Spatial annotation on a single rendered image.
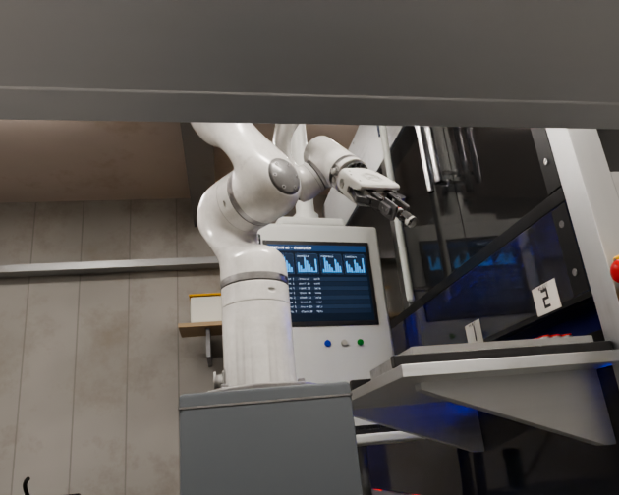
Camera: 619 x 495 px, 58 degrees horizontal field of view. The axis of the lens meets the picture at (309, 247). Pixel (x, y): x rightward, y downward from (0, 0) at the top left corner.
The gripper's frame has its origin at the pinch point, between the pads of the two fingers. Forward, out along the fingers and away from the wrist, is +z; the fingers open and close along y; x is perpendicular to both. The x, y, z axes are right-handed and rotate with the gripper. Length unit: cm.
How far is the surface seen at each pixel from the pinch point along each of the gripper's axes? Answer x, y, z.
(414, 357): 14.4, -9.7, 25.7
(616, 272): -4.7, 19.6, 33.8
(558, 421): 22.1, 15.5, 39.0
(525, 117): -34, -57, 66
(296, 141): 23, 41, -111
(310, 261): 53, 31, -68
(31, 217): 201, -28, -408
